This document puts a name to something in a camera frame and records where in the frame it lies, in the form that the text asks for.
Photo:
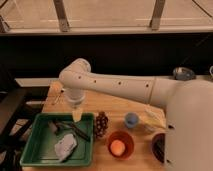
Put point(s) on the orange bowl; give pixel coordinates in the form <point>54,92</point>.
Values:
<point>126,139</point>

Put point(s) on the white cloth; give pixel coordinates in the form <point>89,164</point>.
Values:
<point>64,147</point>

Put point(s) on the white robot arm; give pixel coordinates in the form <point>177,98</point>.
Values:
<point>188,106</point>

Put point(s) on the dark brown bowl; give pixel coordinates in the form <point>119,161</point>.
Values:
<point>155,139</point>

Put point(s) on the peach fruit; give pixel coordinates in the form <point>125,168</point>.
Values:
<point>117,147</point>

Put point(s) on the brown pine cone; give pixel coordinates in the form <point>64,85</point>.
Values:
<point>100,124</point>

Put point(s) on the silver metal bowl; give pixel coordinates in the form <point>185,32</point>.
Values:
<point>183,73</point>

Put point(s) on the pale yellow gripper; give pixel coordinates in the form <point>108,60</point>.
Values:
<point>77,113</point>

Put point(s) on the black sponge in bowl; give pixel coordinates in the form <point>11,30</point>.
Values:
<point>160,150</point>

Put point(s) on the green plastic tray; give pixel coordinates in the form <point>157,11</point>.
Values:
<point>39,150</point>

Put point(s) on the small blue cup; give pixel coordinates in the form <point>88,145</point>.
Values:
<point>131,120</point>

